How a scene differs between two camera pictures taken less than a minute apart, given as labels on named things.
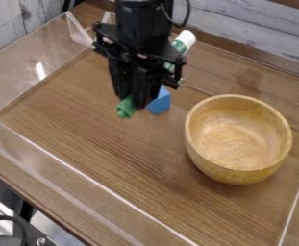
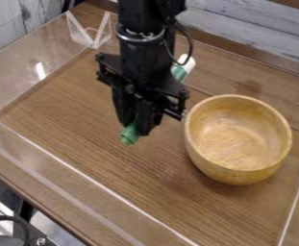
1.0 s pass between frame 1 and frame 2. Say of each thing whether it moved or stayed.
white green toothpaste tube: moved
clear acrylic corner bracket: stayed
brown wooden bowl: stayed
